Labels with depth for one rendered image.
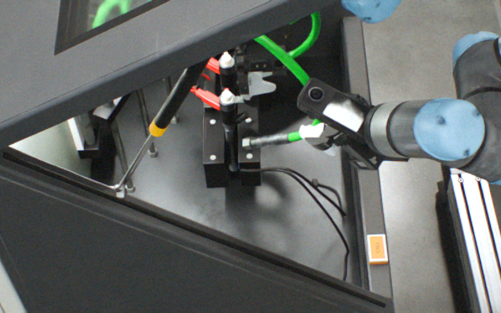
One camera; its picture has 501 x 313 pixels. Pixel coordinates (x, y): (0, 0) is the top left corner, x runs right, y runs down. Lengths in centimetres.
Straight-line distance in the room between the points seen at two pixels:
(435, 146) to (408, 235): 159
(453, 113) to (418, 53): 197
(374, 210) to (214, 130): 32
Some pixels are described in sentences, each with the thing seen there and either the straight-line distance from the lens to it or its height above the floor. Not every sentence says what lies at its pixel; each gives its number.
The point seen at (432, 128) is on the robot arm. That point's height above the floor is 144.
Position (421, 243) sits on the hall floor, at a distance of 283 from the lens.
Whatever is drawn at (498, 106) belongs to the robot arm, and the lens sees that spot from 137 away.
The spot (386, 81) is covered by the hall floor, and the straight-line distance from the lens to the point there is 314.
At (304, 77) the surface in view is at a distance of 145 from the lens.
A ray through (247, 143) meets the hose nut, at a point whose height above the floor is 111.
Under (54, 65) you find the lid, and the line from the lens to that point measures 116.
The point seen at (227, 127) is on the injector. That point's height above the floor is 103.
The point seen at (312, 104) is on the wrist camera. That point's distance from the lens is 140.
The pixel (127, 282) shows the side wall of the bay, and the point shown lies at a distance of 152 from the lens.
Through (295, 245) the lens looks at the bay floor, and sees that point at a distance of 186.
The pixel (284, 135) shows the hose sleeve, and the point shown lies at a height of 116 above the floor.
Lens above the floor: 245
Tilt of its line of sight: 55 degrees down
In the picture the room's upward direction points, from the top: 5 degrees counter-clockwise
